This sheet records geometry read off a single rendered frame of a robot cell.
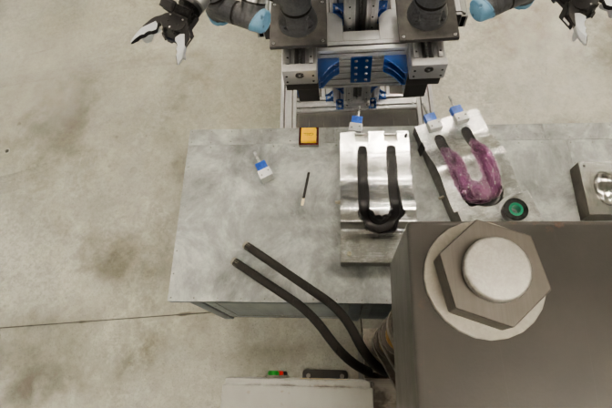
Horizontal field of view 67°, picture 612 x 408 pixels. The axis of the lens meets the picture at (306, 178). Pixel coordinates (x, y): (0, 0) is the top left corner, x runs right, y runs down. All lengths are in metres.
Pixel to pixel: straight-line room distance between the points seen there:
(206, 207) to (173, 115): 1.31
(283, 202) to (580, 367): 1.41
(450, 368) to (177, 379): 2.21
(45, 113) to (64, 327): 1.38
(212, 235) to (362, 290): 0.59
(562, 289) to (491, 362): 0.10
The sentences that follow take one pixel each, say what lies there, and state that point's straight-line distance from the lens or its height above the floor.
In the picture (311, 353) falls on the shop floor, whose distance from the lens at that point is 2.48.
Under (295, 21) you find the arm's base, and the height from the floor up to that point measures 1.11.
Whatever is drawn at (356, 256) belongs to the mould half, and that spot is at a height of 0.86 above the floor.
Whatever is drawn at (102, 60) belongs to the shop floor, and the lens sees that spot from 3.52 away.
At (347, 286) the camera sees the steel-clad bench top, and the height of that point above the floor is 0.80.
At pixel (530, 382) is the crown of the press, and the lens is 0.50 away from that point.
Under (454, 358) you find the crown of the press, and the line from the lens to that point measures 0.48.
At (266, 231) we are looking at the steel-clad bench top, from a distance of 1.77.
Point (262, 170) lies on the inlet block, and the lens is 1.80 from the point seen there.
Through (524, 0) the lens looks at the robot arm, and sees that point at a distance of 1.64.
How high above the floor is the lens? 2.47
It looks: 67 degrees down
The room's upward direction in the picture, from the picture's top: 11 degrees counter-clockwise
